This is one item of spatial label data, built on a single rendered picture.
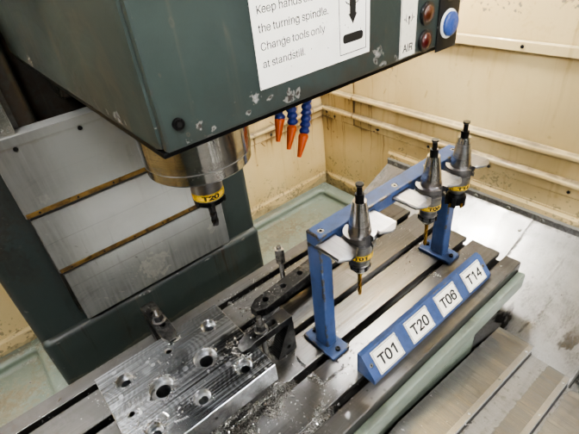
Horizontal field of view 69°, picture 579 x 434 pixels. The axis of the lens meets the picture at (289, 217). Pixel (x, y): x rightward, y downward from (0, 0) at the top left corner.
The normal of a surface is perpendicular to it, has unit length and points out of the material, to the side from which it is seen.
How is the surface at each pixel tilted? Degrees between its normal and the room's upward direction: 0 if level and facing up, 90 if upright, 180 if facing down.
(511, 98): 90
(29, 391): 0
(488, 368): 7
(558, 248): 24
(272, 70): 90
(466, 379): 7
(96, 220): 90
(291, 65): 90
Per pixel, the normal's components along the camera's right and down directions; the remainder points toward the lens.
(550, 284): -0.40, -0.56
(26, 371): -0.10, -0.81
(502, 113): -0.76, 0.43
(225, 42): 0.64, 0.39
